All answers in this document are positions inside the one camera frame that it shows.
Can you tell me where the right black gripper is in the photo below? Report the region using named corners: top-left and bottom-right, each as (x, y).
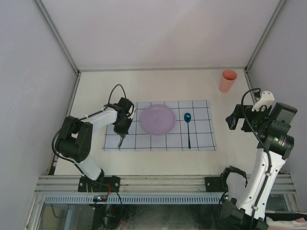
top-left (226, 103), bottom-right (272, 132)

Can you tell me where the silver table knife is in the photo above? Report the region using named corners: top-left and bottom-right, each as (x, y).
top-left (117, 137), bottom-right (124, 148)

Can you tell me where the purple plastic plate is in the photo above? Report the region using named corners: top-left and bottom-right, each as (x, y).
top-left (140, 104), bottom-right (176, 136)

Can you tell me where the blue checkered cloth placemat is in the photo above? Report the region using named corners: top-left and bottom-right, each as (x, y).
top-left (102, 100), bottom-right (217, 151)

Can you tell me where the pink plastic cup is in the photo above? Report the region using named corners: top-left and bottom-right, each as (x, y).
top-left (219, 69), bottom-right (237, 93)

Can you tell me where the blue metallic spoon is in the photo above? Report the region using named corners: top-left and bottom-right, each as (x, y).
top-left (184, 113), bottom-right (191, 149)

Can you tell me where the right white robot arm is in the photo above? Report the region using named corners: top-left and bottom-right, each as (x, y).
top-left (219, 103), bottom-right (297, 230)

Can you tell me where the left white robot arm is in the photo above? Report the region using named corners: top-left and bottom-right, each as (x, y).
top-left (51, 97), bottom-right (135, 192)

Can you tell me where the grey bin with cloths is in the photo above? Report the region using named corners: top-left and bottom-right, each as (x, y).
top-left (265, 212), bottom-right (307, 230)

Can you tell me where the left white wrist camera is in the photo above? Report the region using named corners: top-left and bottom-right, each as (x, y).
top-left (128, 108), bottom-right (136, 120)

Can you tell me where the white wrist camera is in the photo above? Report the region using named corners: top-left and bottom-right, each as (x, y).
top-left (128, 108), bottom-right (136, 120)
top-left (252, 91), bottom-right (275, 112)

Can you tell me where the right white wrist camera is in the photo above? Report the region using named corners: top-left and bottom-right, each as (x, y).
top-left (252, 91), bottom-right (275, 112)

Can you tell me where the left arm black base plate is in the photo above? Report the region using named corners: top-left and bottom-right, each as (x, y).
top-left (78, 176), bottom-right (120, 193)

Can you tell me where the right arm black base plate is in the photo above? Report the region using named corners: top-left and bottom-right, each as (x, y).
top-left (204, 176), bottom-right (228, 193)

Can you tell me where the blue slotted cable duct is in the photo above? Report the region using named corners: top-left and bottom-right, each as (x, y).
top-left (45, 194), bottom-right (221, 205)

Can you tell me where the aluminium front frame rail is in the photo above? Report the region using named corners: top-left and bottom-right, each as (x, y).
top-left (35, 174), bottom-right (296, 194)

